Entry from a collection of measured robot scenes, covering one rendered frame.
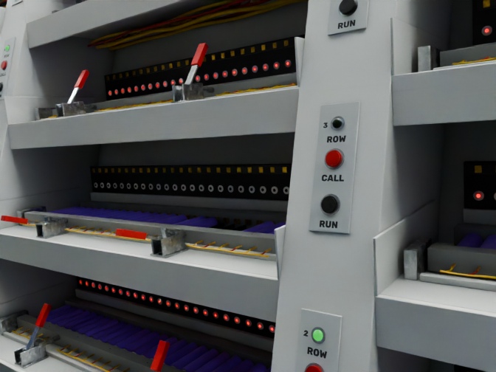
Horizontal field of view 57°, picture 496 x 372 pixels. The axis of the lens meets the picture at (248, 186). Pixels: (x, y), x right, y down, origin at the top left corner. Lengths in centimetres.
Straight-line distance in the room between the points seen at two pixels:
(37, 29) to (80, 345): 56
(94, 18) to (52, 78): 22
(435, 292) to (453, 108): 15
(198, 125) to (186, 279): 18
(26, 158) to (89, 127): 25
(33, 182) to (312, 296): 65
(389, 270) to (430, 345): 7
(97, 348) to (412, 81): 57
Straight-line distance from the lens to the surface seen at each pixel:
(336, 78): 46
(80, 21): 84
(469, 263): 46
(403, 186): 46
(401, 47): 46
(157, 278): 57
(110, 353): 73
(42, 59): 99
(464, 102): 42
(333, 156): 43
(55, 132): 80
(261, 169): 67
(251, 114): 51
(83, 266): 68
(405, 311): 40
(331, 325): 42
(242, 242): 54
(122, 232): 52
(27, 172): 95
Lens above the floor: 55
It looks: 7 degrees up
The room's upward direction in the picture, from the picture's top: 6 degrees clockwise
